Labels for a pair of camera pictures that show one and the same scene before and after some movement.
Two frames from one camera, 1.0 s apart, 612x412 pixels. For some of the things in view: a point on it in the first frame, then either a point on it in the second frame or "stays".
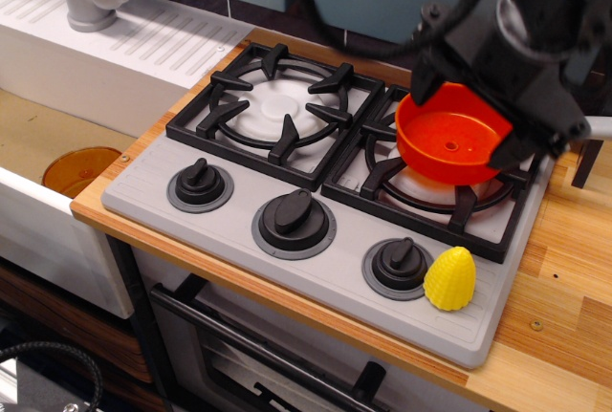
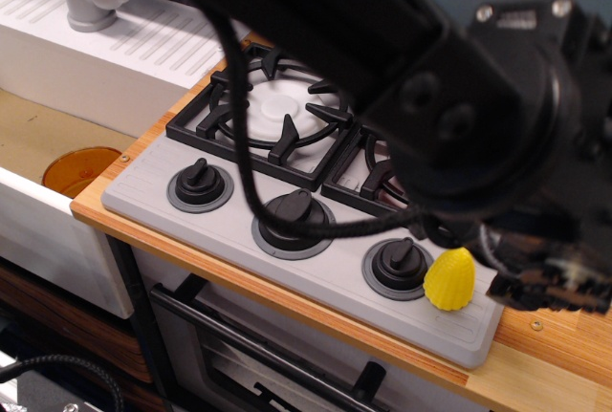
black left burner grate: x=279 y=114 stays
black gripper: x=525 y=60 -> x=578 y=202
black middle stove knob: x=294 y=227 stays
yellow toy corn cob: x=450 y=279 stays
